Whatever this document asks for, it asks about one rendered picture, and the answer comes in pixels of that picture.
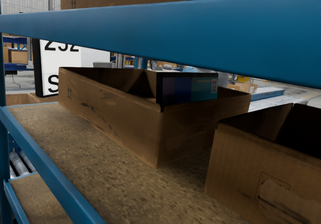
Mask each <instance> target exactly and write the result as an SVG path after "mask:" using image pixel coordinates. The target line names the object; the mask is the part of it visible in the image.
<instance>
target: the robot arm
mask: <svg viewBox="0 0 321 224"><path fill-rule="evenodd" d="M148 60H149V61H150V66H151V69H152V70H153V67H155V66H157V65H156V64H155V63H154V60H151V59H148ZM182 72H194V73H212V72H213V73H218V86H221V87H225V88H227V86H228V78H229V73H223V72H218V71H213V70H207V69H202V68H196V67H191V66H187V67H185V68H184V69H183V71H182Z"/></svg>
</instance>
